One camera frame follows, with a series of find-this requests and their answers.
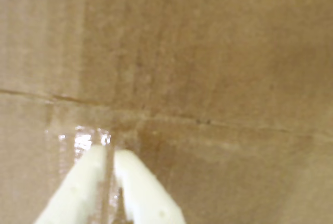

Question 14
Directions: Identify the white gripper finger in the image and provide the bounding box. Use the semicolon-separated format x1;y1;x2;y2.
113;150;187;224
33;144;108;224

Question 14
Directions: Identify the brown cardboard sheet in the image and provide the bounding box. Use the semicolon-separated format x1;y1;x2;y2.
0;0;333;224

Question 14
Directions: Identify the clear packing tape strip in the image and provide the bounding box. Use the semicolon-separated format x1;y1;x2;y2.
44;125;125;224

